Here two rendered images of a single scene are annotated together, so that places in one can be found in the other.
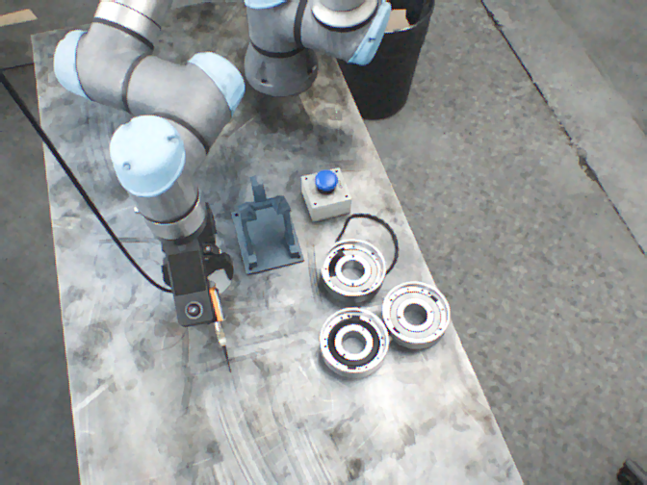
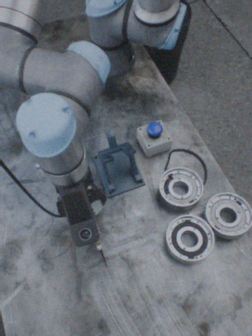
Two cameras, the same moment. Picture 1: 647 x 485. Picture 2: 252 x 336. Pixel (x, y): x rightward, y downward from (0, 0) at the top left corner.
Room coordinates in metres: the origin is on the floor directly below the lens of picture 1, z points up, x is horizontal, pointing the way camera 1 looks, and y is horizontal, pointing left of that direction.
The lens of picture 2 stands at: (0.14, 0.10, 1.60)
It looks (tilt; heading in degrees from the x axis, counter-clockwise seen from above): 60 degrees down; 359
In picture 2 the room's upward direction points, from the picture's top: 3 degrees counter-clockwise
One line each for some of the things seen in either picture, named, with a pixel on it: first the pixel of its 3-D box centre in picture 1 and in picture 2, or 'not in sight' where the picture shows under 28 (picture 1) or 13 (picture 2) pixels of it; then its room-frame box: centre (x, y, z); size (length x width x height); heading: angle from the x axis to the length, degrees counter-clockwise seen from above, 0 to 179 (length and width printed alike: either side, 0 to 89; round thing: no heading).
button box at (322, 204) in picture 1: (324, 191); (153, 136); (0.67, 0.00, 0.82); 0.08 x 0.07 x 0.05; 18
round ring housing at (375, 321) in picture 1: (353, 344); (188, 239); (0.39, -0.05, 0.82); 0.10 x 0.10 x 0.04
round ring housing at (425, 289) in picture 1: (414, 317); (227, 216); (0.43, -0.15, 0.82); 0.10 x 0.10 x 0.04
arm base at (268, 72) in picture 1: (280, 50); (110, 46); (0.99, 0.09, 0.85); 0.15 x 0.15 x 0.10
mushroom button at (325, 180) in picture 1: (325, 186); (154, 132); (0.67, 0.00, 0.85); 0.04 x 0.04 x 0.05
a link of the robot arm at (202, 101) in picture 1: (187, 100); (68, 79); (0.54, 0.16, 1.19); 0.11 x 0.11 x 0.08; 67
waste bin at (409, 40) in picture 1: (375, 47); (155, 44); (1.71, -0.16, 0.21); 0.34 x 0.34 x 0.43
